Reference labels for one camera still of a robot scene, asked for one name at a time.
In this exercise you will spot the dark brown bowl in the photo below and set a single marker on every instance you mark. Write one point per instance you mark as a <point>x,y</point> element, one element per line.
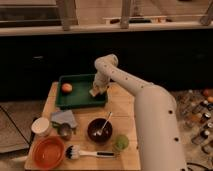
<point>95,125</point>

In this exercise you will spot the white paper cup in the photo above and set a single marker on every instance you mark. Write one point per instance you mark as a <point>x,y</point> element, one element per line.
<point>41,126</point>

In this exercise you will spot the green cup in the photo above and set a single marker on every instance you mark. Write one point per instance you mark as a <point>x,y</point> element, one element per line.
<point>121,142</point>

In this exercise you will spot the grey folded cloth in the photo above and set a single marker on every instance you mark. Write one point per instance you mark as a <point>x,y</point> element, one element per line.
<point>65,116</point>

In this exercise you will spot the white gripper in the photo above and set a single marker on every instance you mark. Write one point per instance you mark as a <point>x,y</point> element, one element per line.
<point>101,82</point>

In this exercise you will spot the white dish brush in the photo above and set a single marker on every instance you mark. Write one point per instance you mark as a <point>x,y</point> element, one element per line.
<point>74,152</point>

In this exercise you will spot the orange fruit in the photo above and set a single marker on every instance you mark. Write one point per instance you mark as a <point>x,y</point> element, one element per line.
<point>66,88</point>

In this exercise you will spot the orange plastic bowl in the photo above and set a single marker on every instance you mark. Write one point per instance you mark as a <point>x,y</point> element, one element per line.
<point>48,152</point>

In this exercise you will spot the metal spoon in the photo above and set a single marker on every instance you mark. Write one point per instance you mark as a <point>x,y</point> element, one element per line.
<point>99,132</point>

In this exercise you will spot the wooden board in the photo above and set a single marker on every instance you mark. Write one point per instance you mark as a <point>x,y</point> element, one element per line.
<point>120,103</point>

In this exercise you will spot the small metal cup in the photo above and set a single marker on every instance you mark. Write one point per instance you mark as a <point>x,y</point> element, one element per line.
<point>65,131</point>

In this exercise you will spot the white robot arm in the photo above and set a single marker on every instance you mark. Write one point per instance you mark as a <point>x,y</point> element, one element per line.
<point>158,136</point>

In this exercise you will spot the green plastic tray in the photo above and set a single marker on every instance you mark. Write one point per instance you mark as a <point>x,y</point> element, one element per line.
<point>79,97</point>

